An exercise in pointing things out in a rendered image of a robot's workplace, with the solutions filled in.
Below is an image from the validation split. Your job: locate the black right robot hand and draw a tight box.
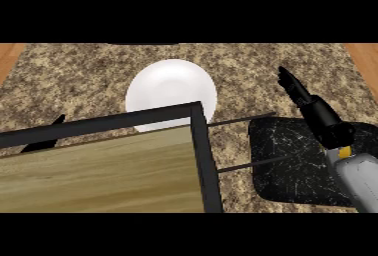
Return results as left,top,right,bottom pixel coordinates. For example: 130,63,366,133
276,65,358,150

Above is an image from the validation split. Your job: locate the black marble tray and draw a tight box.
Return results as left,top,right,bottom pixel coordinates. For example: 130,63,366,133
247,116,378,209

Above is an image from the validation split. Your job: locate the white plate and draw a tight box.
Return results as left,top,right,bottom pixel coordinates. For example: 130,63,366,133
124,58,219,134

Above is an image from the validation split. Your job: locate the wooden panel with black frame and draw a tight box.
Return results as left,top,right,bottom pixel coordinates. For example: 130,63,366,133
0,100,293,214

